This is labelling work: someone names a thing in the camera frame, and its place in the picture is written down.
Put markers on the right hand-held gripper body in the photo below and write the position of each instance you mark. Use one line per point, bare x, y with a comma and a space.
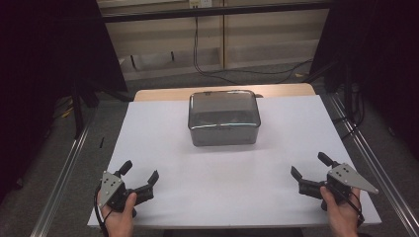
344, 177

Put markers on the black curtain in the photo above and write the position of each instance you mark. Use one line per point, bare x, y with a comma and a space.
388, 49
39, 65

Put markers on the white table sheet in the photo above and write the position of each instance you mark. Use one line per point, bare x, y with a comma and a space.
214, 184

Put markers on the small black strip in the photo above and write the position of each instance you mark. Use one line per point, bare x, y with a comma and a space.
102, 142

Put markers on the person's right hand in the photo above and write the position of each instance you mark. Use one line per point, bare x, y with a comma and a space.
342, 219

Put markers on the aluminium floor rail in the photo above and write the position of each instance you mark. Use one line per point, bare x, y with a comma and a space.
62, 184
378, 171

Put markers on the person's left hand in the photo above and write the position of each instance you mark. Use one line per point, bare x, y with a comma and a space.
120, 223

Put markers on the black metal stand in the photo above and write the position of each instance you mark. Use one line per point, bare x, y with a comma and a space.
77, 112
348, 98

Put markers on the black horizontal frame bar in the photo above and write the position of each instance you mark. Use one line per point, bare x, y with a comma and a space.
214, 11

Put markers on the white power socket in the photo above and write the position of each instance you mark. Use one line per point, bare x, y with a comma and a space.
201, 3

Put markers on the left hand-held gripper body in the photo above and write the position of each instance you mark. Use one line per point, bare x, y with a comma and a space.
113, 194

